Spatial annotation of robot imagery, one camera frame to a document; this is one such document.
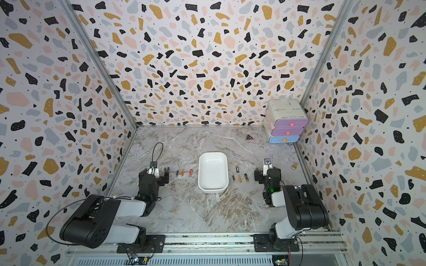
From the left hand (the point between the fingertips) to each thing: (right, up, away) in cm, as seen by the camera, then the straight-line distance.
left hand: (156, 169), depth 90 cm
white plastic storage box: (+31, -3, +4) cm, 31 cm away
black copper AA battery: (+45, -2, +9) cm, 46 cm away
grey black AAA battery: (+42, -6, +5) cm, 43 cm away
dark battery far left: (+9, -4, +8) cm, 12 cm away
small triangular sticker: (+55, +18, +27) cm, 63 cm away
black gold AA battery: (+50, -6, +5) cm, 50 cm away
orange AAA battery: (+46, -7, +5) cm, 47 cm away
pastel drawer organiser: (+72, +27, +8) cm, 78 cm away
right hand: (+62, 0, +5) cm, 62 cm away
